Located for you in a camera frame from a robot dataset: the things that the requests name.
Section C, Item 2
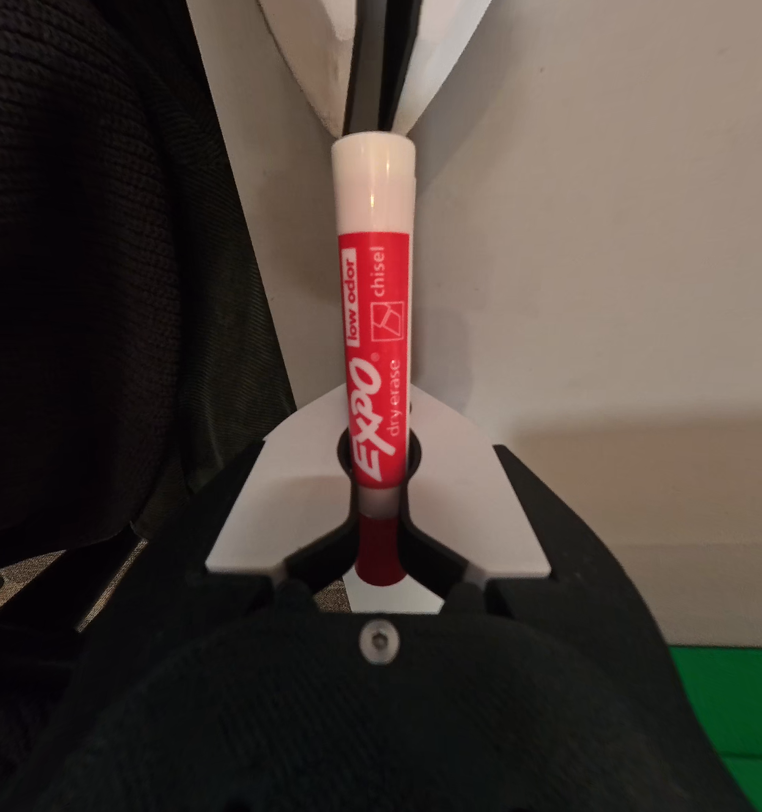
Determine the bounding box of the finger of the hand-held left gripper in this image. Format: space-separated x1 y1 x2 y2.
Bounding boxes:
386 0 493 135
257 0 386 137

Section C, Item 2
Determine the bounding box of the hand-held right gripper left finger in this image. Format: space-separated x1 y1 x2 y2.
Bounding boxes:
205 384 356 581

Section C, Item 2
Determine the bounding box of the grey desk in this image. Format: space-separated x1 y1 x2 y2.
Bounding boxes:
187 0 762 648

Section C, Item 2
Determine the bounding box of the green storage bin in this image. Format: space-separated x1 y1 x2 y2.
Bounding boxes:
669 646 762 812

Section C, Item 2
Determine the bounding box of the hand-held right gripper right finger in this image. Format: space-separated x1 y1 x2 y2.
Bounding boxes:
401 400 553 587

